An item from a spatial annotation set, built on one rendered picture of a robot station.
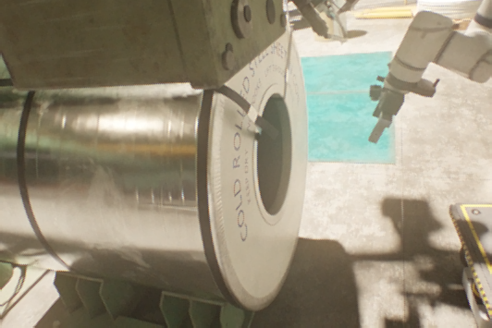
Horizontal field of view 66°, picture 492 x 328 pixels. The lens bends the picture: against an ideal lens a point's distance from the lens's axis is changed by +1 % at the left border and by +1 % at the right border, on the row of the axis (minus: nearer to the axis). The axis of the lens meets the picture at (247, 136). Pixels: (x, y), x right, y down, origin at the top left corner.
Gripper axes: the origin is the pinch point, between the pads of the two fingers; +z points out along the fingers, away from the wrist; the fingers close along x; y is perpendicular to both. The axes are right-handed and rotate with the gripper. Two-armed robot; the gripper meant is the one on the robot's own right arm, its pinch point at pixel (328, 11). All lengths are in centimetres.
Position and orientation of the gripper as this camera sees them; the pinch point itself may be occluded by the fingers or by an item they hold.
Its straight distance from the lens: 184.7
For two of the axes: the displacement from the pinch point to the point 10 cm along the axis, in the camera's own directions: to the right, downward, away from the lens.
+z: -6.5, 6.9, 3.3
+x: 6.5, 7.2, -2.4
